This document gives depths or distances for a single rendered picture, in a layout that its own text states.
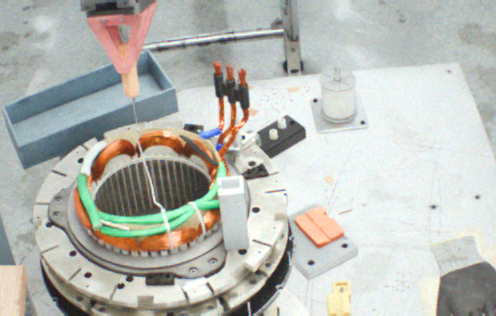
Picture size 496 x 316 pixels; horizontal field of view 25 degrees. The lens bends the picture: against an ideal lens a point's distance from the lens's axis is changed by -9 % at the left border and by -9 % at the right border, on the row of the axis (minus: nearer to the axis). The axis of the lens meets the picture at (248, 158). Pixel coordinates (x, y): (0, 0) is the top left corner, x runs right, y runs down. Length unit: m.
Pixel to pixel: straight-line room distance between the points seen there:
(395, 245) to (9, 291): 0.67
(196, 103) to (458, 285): 0.63
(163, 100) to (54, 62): 1.94
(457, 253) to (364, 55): 1.74
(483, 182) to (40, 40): 2.09
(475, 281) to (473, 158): 0.30
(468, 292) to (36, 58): 2.19
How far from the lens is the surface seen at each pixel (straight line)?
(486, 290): 1.72
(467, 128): 2.02
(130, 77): 1.30
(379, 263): 1.78
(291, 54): 3.36
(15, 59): 3.65
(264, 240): 1.39
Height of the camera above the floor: 2.09
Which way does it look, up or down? 42 degrees down
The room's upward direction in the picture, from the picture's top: 5 degrees counter-clockwise
